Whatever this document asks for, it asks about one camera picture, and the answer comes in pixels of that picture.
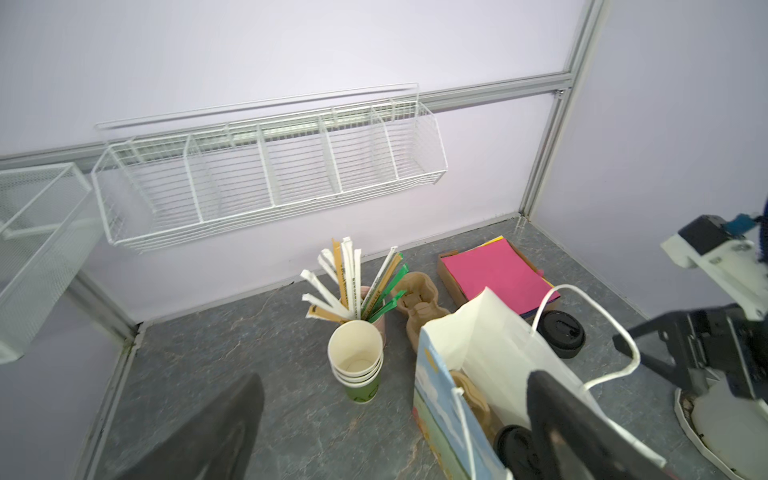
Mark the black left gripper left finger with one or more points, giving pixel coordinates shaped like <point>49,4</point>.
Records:
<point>216,443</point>

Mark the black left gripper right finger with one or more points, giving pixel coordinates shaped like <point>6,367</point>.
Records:
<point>572,442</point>

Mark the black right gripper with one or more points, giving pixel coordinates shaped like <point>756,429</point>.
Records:
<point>717,338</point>

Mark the lidded paper coffee cup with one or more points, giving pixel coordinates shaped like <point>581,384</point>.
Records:
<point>515,449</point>

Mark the green white paper bag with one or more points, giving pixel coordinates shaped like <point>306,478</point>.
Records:
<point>498,350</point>

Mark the paper cups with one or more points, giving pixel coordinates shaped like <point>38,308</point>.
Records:
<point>355,351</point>

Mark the potted green plant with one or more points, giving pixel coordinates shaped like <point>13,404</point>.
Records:
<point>730,432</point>

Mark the stack of black cup lids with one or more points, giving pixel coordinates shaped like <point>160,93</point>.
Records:
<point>564,334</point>

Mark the pink straw holder cup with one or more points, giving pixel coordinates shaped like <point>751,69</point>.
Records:
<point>380,322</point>

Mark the brown pulp cup carrier stack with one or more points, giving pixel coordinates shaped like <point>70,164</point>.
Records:
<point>419,304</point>

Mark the bundle of wrapped straws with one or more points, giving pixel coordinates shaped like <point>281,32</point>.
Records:
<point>342,262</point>

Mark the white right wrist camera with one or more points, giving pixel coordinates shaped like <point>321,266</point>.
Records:
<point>730,259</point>

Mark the long white wire shelf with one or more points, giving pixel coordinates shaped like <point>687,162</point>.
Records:
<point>159,191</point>

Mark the small white wire basket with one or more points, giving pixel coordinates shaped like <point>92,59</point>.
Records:
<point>50,222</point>

